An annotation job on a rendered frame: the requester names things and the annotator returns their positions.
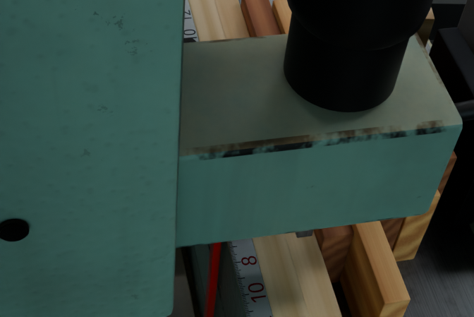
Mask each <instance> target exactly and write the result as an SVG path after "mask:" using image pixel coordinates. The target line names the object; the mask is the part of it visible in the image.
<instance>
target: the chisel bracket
mask: <svg viewBox="0 0 474 317"><path fill-rule="evenodd" d="M287 39H288V34H283V35H267V36H259V37H243V38H235V39H227V40H211V41H203V42H187V43H183V76H182V95H181V132H180V150H179V169H178V206H177V225H176V249H177V248H183V247H188V246H198V245H203V244H213V243H219V242H225V241H235V240H240V239H250V238H255V237H265V236H271V235H277V234H286V233H292V232H302V231H308V230H313V229H323V228H328V227H338V226H344V225H354V224H359V223H365V222H375V221H380V220H390V219H396V218H401V217H411V216H416V215H423V214H425V213H426V212H427V211H428V210H429V208H430V206H431V203H432V200H433V198H434V196H435V194H436V191H437V189H438V186H439V183H440V181H441V179H442V177H443V174H444V171H445V169H446V166H447V165H448V162H449V160H450V157H451V154H452V152H453V150H454V148H455V145H456V142H457V140H458V137H459V136H460V133H461V131H462V128H463V122H462V118H461V116H460V114H459V112H458V110H457V108H456V107H455V105H454V103H453V101H452V99H451V97H450V95H449V93H448V91H447V89H446V88H445V86H444V84H443V82H442V79H441V78H440V76H439V74H438V72H437V70H436V68H435V66H434V64H433V63H432V60H431V58H430V56H429V54H428V53H427V50H426V48H425V47H424V45H423V43H422V41H421V39H420V37H419V35H418V33H417V32H416V33H415V34H414V35H413V36H411V37H410V38H409V41H408V45H407V47H406V52H405V54H404V57H403V61H402V64H401V67H400V71H399V74H398V77H397V80H396V84H395V86H394V90H393V92H392V93H391V95H390V96H389V97H388V98H387V99H386V100H385V101H384V102H383V103H382V104H380V105H378V106H376V107H374V108H372V109H368V110H365V111H361V112H336V111H332V110H328V109H324V108H321V107H318V106H316V105H314V104H312V103H310V102H308V101H307V100H304V99H303V98H302V97H301V96H300V95H298V94H297V93H296V92H295V91H294V90H293V89H292V87H291V86H290V85H289V84H288V81H287V79H286V77H285V74H284V57H285V52H286V43H287Z"/></svg>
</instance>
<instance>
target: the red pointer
mask: <svg viewBox="0 0 474 317"><path fill-rule="evenodd" d="M221 243H222V242H219V243H213V244H210V250H209V265H208V274H207V289H206V296H205V311H204V317H214V307H215V301H216V293H217V281H218V274H219V262H220V255H221Z"/></svg>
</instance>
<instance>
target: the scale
mask: <svg viewBox="0 0 474 317"><path fill-rule="evenodd" d="M187 37H191V38H193V39H194V40H195V41H196V42H199V40H198V36H197V33H196V30H195V25H194V22H193V17H192V14H191V12H190V7H189V3H188V0H186V1H185V20H184V38H187ZM228 243H229V248H230V252H231V257H232V260H233V265H234V268H235V271H236V277H237V280H238V285H239V288H240V291H241V296H242V300H243V305H244V309H245V314H246V317H273V316H272V312H271V309H270V305H269V301H268V298H267V293H266V290H265V286H264V282H263V279H262V275H261V272H260V267H259V264H258V261H257V256H256V253H255V248H254V246H253V241H252V238H250V239H240V240H235V241H228Z"/></svg>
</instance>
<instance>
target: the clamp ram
mask: <svg viewBox="0 0 474 317"><path fill-rule="evenodd" d="M429 56H430V58H431V60H432V63H433V64H434V67H435V68H436V70H437V72H438V74H439V76H440V78H441V79H442V82H443V84H444V86H445V88H446V89H447V91H448V93H449V95H450V97H451V99H452V101H453V103H456V102H463V101H467V100H474V55H473V53H472V51H471V50H470V47H469V46H468V44H467V42H466V41H465V39H464V37H463V35H462V34H461V31H460V30H459V29H458V28H443V29H438V31H437V33H436V35H435V38H434V42H433V44H432V48H431V50H430V53H429ZM454 152H455V154H456V156H457V159H456V162H455V164H454V167H453V169H452V171H451V173H450V176H449V178H448V181H447V183H446V186H445V187H444V190H443V192H442V195H441V197H440V201H441V202H442V205H443V207H444V209H445V211H446V214H447V216H448V218H449V220H450V223H451V224H452V225H453V226H457V225H467V224H471V223H472V222H473V220H474V120H470V121H463V128H462V131H461V133H460V136H459V137H458V140H457V142H456V145H455V148H454Z"/></svg>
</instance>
